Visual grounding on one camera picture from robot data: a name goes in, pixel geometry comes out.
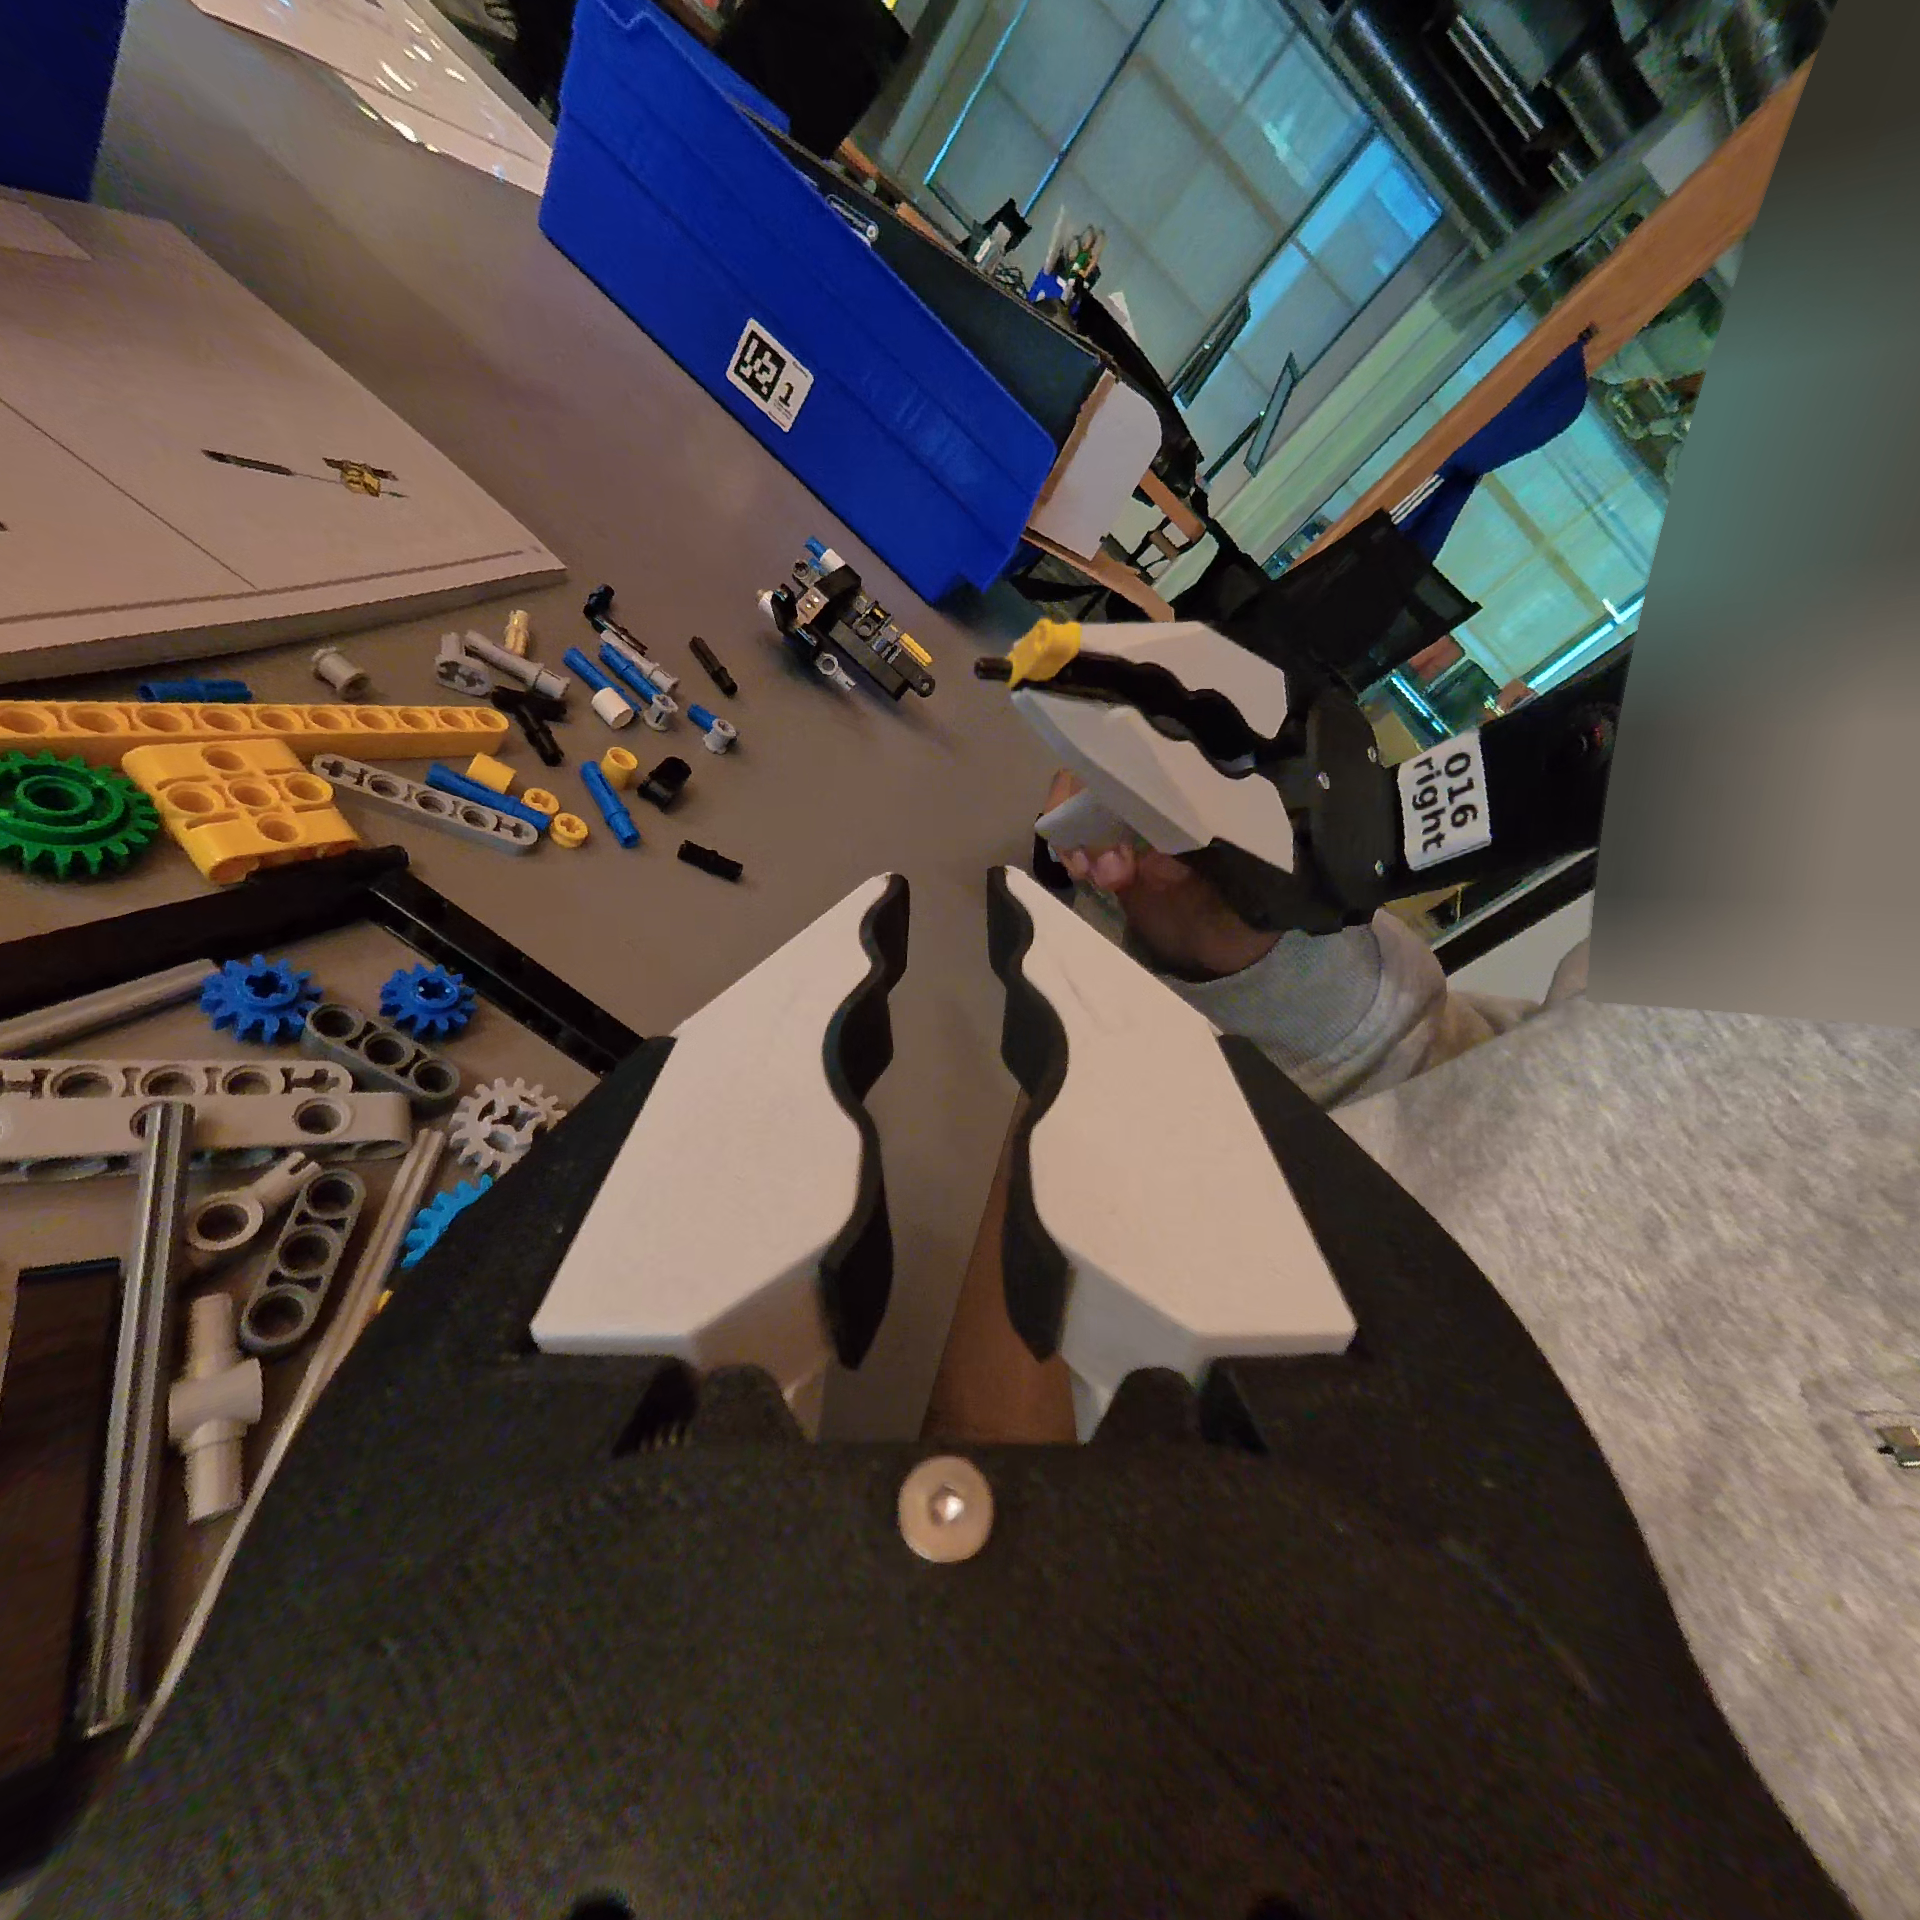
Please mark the blue lego axle connector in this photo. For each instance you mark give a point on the blue lego axle connector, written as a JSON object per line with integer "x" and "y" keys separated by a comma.
{"x": 195, "y": 690}

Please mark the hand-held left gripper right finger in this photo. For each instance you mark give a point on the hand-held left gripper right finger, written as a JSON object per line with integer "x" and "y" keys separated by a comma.
{"x": 1185, "y": 1184}

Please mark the small black lego assembly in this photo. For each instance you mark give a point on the small black lego assembly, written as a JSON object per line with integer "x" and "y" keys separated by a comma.
{"x": 862, "y": 638}

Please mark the green lego gear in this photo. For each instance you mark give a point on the green lego gear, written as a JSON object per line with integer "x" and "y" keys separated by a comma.
{"x": 27, "y": 832}

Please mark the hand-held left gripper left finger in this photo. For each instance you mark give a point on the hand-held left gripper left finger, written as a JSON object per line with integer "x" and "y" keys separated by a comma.
{"x": 705, "y": 1170}

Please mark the person's right hand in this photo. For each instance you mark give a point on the person's right hand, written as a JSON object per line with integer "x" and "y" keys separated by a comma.
{"x": 1185, "y": 931}

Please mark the lego instruction booklet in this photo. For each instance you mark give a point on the lego instruction booklet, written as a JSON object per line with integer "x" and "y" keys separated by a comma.
{"x": 224, "y": 450}

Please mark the black lego bush connector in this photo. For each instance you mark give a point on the black lego bush connector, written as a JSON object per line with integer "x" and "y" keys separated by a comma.
{"x": 664, "y": 783}

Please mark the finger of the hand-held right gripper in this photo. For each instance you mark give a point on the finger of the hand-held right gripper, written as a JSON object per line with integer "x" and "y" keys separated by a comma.
{"x": 1200, "y": 668}
{"x": 1141, "y": 772}

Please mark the grey long lego beam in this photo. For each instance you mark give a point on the grey long lego beam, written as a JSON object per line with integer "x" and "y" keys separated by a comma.
{"x": 91, "y": 1132}

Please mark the yellow lego connector with pin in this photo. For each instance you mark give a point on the yellow lego connector with pin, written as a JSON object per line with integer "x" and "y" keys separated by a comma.
{"x": 1043, "y": 649}

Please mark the grey lego axle connector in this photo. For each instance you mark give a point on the grey lego axle connector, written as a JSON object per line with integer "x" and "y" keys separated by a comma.
{"x": 262, "y": 1193}

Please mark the light grey lego gear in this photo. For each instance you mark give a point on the light grey lego gear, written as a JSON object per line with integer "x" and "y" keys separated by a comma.
{"x": 477, "y": 1125}

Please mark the grey five-hole lego beam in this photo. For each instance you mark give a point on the grey five-hole lego beam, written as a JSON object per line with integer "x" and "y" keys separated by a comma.
{"x": 393, "y": 793}

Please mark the grey lego pin connector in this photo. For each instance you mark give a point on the grey lego pin connector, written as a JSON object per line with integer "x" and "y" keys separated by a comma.
{"x": 503, "y": 660}

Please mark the dark grey three-hole lego beam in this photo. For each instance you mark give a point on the dark grey three-hole lego beam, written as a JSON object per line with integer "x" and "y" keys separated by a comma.
{"x": 259, "y": 1334}
{"x": 342, "y": 1023}

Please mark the yellow long lego beam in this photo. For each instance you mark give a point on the yellow long lego beam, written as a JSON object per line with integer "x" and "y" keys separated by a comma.
{"x": 309, "y": 715}

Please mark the yellow T-shaped lego beam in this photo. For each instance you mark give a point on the yellow T-shaped lego beam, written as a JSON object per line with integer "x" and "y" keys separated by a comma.
{"x": 224, "y": 768}

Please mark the blue storage bin with tag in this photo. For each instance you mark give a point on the blue storage bin with tag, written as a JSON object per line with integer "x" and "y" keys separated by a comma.
{"x": 674, "y": 225}

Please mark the black lego pin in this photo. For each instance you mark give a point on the black lego pin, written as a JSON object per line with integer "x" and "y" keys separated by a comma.
{"x": 711, "y": 860}

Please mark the blue lego gear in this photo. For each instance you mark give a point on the blue lego gear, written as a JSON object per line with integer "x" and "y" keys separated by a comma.
{"x": 434, "y": 1222}
{"x": 224, "y": 1002}
{"x": 402, "y": 1002}

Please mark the light grey lego cross connector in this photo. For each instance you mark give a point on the light grey lego cross connector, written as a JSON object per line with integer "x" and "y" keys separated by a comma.
{"x": 211, "y": 1410}

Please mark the scatter of small lego pins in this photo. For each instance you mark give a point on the scatter of small lego pins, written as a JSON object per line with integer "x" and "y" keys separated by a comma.
{"x": 619, "y": 674}

